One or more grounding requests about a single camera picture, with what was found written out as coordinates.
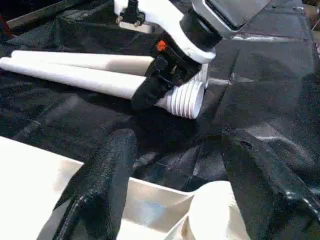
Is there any white plastic table leg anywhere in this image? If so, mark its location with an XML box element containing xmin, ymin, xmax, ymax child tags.
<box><xmin>11</xmin><ymin>49</ymin><xmax>210</xmax><ymax>91</ymax></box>
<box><xmin>0</xmin><ymin>56</ymin><xmax>205</xmax><ymax>120</ymax></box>

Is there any black mat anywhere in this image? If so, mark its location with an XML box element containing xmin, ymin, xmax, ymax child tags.
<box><xmin>0</xmin><ymin>0</ymin><xmax>320</xmax><ymax>240</ymax></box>

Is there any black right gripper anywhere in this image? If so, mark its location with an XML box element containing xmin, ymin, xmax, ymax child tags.
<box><xmin>129</xmin><ymin>37</ymin><xmax>204</xmax><ymax>113</ymax></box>

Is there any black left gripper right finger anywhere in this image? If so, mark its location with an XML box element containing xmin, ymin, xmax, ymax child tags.
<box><xmin>220</xmin><ymin>128</ymin><xmax>320</xmax><ymax>240</ymax></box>

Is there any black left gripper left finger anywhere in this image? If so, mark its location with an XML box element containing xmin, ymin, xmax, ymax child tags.
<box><xmin>37</xmin><ymin>128</ymin><xmax>139</xmax><ymax>240</ymax></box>

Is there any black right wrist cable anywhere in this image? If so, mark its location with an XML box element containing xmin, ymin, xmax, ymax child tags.
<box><xmin>123</xmin><ymin>0</ymin><xmax>146</xmax><ymax>24</ymax></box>

